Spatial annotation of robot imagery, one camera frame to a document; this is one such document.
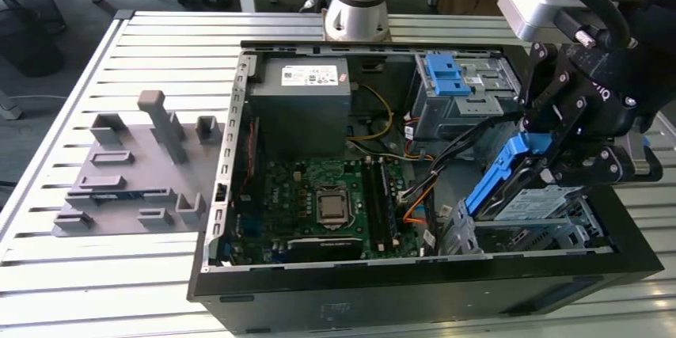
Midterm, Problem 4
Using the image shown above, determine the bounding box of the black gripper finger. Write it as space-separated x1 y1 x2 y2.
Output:
536 144 664 188
519 40 589 146

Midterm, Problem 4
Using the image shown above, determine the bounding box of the hard disk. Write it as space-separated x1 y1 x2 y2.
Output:
463 131 592 223

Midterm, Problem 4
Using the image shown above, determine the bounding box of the metal disk bay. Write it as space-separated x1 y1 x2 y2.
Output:
440 195 603 256

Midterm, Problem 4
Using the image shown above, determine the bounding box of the metal optical drive cage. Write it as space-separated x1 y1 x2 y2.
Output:
411 52 529 141

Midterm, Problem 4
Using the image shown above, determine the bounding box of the blue plastic drive latch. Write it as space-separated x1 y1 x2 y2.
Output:
424 53 475 97

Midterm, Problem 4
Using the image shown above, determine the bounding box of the black RAM stick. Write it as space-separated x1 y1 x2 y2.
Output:
377 157 403 246

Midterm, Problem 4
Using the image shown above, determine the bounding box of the black PC case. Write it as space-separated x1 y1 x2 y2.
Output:
187 40 665 334

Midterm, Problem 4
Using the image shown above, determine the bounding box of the grey power supply unit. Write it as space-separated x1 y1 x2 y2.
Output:
247 56 353 157

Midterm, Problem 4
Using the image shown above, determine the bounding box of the silver CPU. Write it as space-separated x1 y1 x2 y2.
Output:
317 194 348 218

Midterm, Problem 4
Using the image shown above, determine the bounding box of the metal CPU socket cover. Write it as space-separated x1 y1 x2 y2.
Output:
313 186 355 230

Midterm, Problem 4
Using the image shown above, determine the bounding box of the green motherboard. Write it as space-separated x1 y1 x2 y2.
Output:
227 158 424 266

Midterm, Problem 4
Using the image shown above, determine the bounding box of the black graphics card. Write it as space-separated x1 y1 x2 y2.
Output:
284 237 365 263

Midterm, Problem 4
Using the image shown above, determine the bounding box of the grey parts rack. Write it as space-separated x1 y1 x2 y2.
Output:
51 90 227 238

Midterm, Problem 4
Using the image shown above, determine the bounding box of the black mesh bin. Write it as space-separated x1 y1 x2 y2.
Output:
0 0 68 78

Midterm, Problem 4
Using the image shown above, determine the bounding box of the grey metal foot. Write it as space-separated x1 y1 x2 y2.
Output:
0 88 25 120

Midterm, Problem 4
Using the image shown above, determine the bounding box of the thick black camera cable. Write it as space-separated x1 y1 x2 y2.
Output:
505 0 637 51

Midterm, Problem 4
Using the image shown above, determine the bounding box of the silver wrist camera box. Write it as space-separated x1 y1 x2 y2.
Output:
496 0 592 43

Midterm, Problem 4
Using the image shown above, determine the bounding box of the black cable bundle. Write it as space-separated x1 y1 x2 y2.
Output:
400 110 524 207

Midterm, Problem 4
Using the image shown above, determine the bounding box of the yellow wire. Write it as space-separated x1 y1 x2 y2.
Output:
345 83 395 143

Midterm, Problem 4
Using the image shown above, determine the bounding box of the orange wire bundle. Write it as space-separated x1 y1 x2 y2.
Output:
403 179 437 230

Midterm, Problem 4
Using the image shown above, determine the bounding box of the thin red wire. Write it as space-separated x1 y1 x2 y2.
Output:
237 118 261 201

